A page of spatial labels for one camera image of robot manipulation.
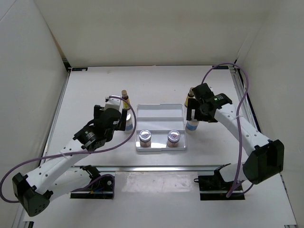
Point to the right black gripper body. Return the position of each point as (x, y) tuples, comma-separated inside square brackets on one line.
[(201, 116)]

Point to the yellow sauce bottle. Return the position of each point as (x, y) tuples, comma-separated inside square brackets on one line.
[(126, 101), (190, 95)]

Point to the left yellow sauce bottle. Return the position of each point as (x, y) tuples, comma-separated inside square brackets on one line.
[(126, 101)]

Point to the right yellow sauce bottle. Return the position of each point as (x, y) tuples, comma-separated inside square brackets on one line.
[(190, 95)]

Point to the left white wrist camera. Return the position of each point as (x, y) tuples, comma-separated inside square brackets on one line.
[(113, 102)]

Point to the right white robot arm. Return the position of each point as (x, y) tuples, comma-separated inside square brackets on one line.
[(265, 157)]

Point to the brown spice jar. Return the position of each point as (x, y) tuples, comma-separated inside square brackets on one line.
[(173, 138), (145, 138)]

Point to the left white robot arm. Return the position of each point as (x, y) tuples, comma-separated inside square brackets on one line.
[(52, 179)]

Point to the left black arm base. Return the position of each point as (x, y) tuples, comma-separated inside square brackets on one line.
[(101, 186)]

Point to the white tiered organizer tray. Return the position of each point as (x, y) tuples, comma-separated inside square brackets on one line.
[(159, 119)]

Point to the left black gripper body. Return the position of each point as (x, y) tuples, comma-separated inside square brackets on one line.
[(117, 127)]

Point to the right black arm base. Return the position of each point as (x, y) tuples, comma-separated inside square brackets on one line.
[(213, 187)]

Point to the aluminium table rail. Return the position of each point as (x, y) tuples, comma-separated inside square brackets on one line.
[(152, 168)]

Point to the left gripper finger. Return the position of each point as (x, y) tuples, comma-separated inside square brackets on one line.
[(122, 123), (98, 114)]

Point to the blue-label silver-cap jar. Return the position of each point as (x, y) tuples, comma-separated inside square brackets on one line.
[(191, 126), (129, 124)]

